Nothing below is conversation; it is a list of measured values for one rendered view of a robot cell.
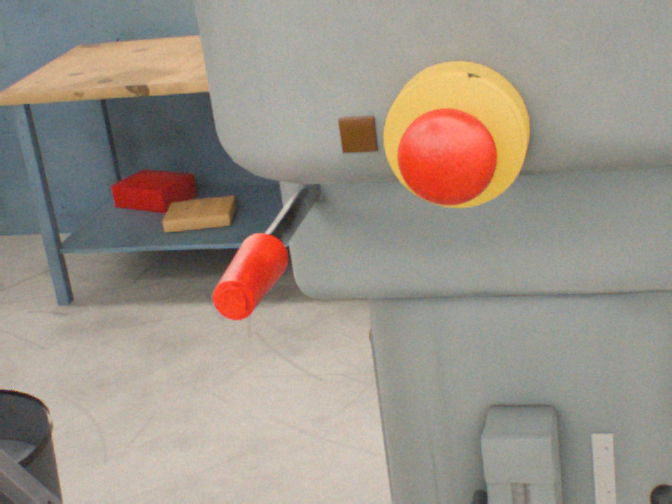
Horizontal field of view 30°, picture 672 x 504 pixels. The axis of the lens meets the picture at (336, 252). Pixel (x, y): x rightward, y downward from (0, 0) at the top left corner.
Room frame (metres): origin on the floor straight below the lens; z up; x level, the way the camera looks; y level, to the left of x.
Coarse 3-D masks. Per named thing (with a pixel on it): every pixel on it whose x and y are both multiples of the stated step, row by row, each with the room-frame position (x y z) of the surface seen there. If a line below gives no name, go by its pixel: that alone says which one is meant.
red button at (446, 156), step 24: (432, 120) 0.48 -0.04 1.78; (456, 120) 0.47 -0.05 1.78; (408, 144) 0.48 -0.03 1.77; (432, 144) 0.47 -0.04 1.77; (456, 144) 0.47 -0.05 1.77; (480, 144) 0.47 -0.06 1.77; (408, 168) 0.48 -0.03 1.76; (432, 168) 0.47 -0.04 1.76; (456, 168) 0.47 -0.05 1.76; (480, 168) 0.47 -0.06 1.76; (432, 192) 0.47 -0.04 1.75; (456, 192) 0.47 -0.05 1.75; (480, 192) 0.47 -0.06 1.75
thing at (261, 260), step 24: (312, 192) 0.63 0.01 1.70; (288, 216) 0.59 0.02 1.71; (264, 240) 0.54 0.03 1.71; (288, 240) 0.57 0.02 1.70; (240, 264) 0.52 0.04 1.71; (264, 264) 0.53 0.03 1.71; (216, 288) 0.51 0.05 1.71; (240, 288) 0.50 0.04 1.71; (264, 288) 0.52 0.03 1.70; (240, 312) 0.50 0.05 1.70
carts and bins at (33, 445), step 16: (0, 400) 2.64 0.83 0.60; (16, 400) 2.62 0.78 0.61; (32, 400) 2.59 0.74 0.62; (0, 416) 2.64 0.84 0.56; (16, 416) 2.62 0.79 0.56; (32, 416) 2.59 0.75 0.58; (0, 432) 2.64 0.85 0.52; (16, 432) 2.62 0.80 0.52; (32, 432) 2.60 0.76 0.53; (48, 432) 2.41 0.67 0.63; (16, 448) 2.58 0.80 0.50; (32, 448) 2.57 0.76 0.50; (48, 448) 2.41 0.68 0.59; (32, 464) 2.33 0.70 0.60; (48, 464) 2.39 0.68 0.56; (48, 480) 2.38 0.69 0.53; (0, 496) 2.26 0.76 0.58
